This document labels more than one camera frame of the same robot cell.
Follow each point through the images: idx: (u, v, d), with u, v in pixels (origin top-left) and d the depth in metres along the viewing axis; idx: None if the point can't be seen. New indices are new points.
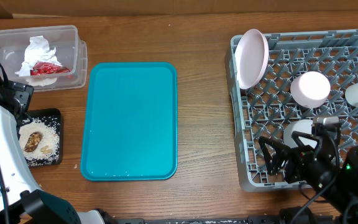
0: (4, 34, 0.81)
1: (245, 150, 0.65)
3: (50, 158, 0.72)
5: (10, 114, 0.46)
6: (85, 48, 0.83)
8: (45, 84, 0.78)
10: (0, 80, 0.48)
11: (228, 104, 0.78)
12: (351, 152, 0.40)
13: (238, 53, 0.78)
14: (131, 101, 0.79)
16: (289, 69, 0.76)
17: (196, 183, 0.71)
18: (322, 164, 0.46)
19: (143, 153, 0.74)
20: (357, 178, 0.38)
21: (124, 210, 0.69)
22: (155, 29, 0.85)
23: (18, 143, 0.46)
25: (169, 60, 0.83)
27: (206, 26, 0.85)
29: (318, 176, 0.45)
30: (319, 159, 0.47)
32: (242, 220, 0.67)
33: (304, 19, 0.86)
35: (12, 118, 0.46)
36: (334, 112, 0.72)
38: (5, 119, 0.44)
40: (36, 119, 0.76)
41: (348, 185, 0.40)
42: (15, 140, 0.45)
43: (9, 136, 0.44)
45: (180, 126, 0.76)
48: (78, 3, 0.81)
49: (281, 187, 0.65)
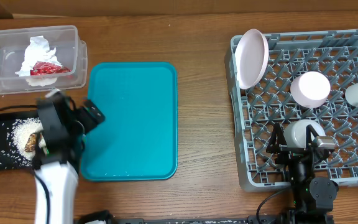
0: (4, 33, 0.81)
1: (245, 150, 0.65)
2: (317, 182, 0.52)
3: None
5: (73, 172, 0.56)
6: (85, 48, 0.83)
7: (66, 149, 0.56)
8: (45, 84, 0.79)
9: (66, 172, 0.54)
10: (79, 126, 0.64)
11: (228, 104, 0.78)
12: (312, 180, 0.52)
13: (238, 53, 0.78)
14: (130, 101, 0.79)
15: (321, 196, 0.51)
16: (289, 70, 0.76)
17: (196, 183, 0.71)
18: (306, 167, 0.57)
19: (143, 153, 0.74)
20: (309, 198, 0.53)
21: (124, 210, 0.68)
22: (155, 29, 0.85)
23: (71, 202, 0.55)
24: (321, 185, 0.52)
25: (169, 60, 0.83)
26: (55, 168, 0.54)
27: (206, 26, 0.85)
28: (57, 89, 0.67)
29: (298, 174, 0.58)
30: (304, 163, 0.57)
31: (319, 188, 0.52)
32: (242, 220, 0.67)
33: (304, 19, 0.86)
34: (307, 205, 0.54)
35: (73, 174, 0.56)
36: (334, 113, 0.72)
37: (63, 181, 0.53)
38: (69, 179, 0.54)
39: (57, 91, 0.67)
40: (36, 119, 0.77)
41: (302, 196, 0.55)
42: (69, 201, 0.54)
43: (66, 198, 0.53)
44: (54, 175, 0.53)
45: (180, 126, 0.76)
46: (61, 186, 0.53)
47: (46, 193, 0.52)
48: (78, 3, 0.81)
49: (280, 188, 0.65)
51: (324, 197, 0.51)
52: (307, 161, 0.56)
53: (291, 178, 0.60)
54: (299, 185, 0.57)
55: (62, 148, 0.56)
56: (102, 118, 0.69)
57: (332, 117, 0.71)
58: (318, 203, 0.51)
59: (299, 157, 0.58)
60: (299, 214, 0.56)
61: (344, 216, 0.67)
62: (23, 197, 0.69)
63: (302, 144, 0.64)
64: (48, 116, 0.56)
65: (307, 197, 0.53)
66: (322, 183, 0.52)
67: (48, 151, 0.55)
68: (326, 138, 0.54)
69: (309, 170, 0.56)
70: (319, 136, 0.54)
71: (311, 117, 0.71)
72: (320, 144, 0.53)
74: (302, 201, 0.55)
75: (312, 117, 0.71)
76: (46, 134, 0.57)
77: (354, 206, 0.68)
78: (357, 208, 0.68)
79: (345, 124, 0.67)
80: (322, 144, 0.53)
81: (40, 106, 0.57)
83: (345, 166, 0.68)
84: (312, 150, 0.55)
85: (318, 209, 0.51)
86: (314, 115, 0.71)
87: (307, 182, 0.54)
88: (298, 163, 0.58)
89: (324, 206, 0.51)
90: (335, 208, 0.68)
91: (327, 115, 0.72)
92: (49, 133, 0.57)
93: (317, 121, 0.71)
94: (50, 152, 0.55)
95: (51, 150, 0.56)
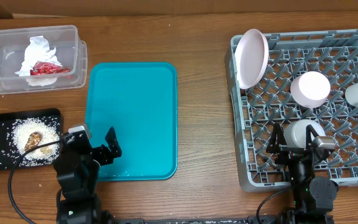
0: (4, 33, 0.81)
1: (245, 150, 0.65)
2: (317, 182, 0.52)
3: (50, 158, 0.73)
5: None
6: (84, 48, 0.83)
7: (91, 207, 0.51)
8: (45, 84, 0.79)
9: None
10: (96, 164, 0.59)
11: (228, 104, 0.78)
12: (312, 180, 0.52)
13: (238, 53, 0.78)
14: (130, 101, 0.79)
15: (321, 196, 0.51)
16: (289, 69, 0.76)
17: (196, 183, 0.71)
18: (306, 167, 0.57)
19: (143, 154, 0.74)
20: (309, 198, 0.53)
21: (124, 210, 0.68)
22: (155, 29, 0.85)
23: None
24: (321, 185, 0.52)
25: (169, 60, 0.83)
26: None
27: (206, 26, 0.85)
28: (69, 129, 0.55)
29: (298, 174, 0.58)
30: (304, 163, 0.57)
31: (319, 188, 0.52)
32: (242, 220, 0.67)
33: (304, 18, 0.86)
34: (307, 205, 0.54)
35: None
36: (334, 113, 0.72)
37: None
38: None
39: (71, 129, 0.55)
40: (36, 119, 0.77)
41: (302, 196, 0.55)
42: None
43: None
44: None
45: (180, 126, 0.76)
46: None
47: None
48: (78, 3, 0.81)
49: (280, 188, 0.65)
51: (324, 197, 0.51)
52: (307, 161, 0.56)
53: (291, 178, 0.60)
54: (298, 185, 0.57)
55: (86, 208, 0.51)
56: (118, 154, 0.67)
57: (332, 117, 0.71)
58: (318, 203, 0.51)
59: (299, 157, 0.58)
60: (298, 214, 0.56)
61: (344, 216, 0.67)
62: (23, 197, 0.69)
63: (302, 144, 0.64)
64: (69, 183, 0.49)
65: (307, 198, 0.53)
66: (322, 183, 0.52)
67: (73, 211, 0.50)
68: (326, 138, 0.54)
69: (309, 170, 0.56)
70: (319, 136, 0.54)
71: (311, 117, 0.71)
72: (320, 144, 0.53)
74: (302, 201, 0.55)
75: (312, 117, 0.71)
76: (68, 194, 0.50)
77: (354, 206, 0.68)
78: (357, 208, 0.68)
79: (345, 124, 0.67)
80: (322, 143, 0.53)
81: (59, 171, 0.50)
83: (345, 166, 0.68)
84: (312, 150, 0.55)
85: (317, 210, 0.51)
86: (314, 115, 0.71)
87: (307, 182, 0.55)
88: (298, 163, 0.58)
89: (324, 206, 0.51)
90: (335, 208, 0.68)
91: (327, 115, 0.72)
92: (72, 195, 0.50)
93: (317, 121, 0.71)
94: (73, 210, 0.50)
95: (76, 209, 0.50)
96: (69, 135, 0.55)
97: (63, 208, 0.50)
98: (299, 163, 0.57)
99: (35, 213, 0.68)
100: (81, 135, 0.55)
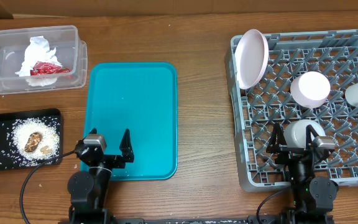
0: (4, 34, 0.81)
1: (245, 150, 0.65)
2: (317, 182, 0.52)
3: (50, 158, 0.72)
5: None
6: (84, 48, 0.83)
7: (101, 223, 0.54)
8: (45, 84, 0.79)
9: None
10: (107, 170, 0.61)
11: (228, 104, 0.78)
12: (312, 180, 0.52)
13: (238, 53, 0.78)
14: (130, 101, 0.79)
15: (321, 195, 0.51)
16: (289, 70, 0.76)
17: (196, 183, 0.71)
18: (306, 167, 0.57)
19: (143, 154, 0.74)
20: (309, 198, 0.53)
21: (123, 210, 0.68)
22: (155, 30, 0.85)
23: None
24: (320, 185, 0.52)
25: (169, 60, 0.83)
26: None
27: (206, 26, 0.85)
28: (85, 139, 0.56)
29: (298, 174, 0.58)
30: (304, 163, 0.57)
31: (319, 188, 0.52)
32: (242, 220, 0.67)
33: (304, 19, 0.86)
34: (307, 205, 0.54)
35: None
36: (334, 113, 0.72)
37: None
38: None
39: (86, 140, 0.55)
40: (36, 119, 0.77)
41: (302, 196, 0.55)
42: None
43: None
44: None
45: (180, 126, 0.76)
46: None
47: None
48: (77, 3, 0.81)
49: (280, 188, 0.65)
51: (324, 197, 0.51)
52: (307, 160, 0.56)
53: (291, 178, 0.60)
54: (298, 185, 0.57)
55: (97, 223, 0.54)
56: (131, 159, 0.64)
57: (332, 117, 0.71)
58: (318, 203, 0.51)
59: (299, 157, 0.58)
60: (299, 214, 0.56)
61: (344, 216, 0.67)
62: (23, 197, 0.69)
63: (302, 144, 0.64)
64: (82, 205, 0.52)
65: (307, 198, 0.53)
66: (322, 183, 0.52)
67: None
68: (326, 138, 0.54)
69: (310, 170, 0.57)
70: (319, 136, 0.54)
71: (311, 117, 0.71)
72: (320, 144, 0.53)
74: (302, 201, 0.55)
75: (312, 117, 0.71)
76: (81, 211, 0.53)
77: (354, 206, 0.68)
78: (357, 208, 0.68)
79: (345, 124, 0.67)
80: (322, 143, 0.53)
81: (73, 190, 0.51)
83: (345, 166, 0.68)
84: (312, 150, 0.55)
85: (317, 209, 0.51)
86: (314, 115, 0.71)
87: (307, 182, 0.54)
88: (298, 163, 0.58)
89: (324, 206, 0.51)
90: (335, 208, 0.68)
91: (327, 115, 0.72)
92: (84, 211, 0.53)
93: (317, 121, 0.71)
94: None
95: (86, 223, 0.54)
96: (84, 146, 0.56)
97: (75, 221, 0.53)
98: (299, 163, 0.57)
99: (35, 213, 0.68)
100: (96, 149, 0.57)
